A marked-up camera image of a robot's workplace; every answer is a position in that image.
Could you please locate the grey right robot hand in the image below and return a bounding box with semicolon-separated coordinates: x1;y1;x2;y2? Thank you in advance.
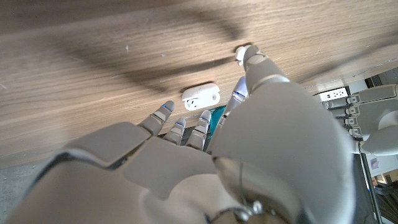
0;44;357;224

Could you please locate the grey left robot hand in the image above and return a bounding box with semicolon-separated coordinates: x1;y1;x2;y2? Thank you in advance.
322;83;398;156

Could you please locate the white AirPods case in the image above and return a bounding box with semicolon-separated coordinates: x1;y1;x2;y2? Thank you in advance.
182;82;221;111

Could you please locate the white AirPod earbud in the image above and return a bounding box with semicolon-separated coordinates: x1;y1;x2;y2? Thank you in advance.
235;45;251;67

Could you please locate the teal plastic basket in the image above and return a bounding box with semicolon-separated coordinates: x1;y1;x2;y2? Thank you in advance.
208;105;227;139

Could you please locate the white power strip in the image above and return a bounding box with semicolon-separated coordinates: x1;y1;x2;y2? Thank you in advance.
318;86;349;103

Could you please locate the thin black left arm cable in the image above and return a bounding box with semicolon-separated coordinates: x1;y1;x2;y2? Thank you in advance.
358;148;384;224

